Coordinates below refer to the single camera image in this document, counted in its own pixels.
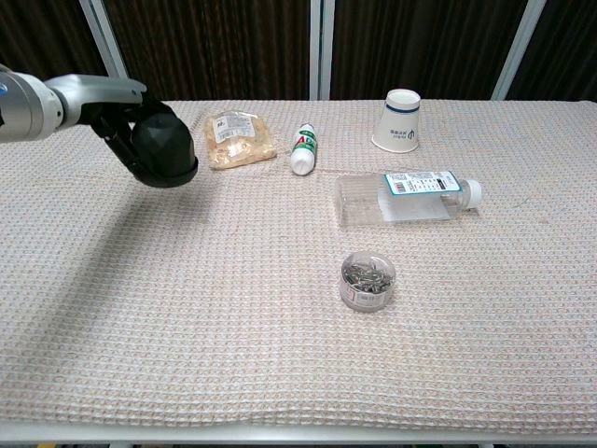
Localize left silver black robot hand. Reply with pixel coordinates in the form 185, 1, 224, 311
51, 73, 165, 184

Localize black dome-shaped cup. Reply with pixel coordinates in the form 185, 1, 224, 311
131, 108, 197, 176

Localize black round lid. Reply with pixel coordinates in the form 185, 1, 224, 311
133, 156, 200, 189

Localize white paper cup blue print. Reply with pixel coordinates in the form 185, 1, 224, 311
370, 89, 421, 154

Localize clear bag of yellow snacks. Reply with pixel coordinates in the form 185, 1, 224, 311
203, 110, 278, 171

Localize small white green drink bottle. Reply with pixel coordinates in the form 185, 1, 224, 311
289, 122, 319, 177

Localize beige waffle weave tablecloth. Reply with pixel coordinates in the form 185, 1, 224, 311
0, 98, 597, 429

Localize clear square water bottle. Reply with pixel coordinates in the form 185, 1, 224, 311
334, 170, 484, 230

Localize round clear paper clip box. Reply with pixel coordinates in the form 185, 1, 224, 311
340, 250, 397, 314

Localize silver partition post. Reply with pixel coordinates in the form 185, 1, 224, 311
308, 0, 336, 101
492, 0, 547, 101
78, 0, 137, 102

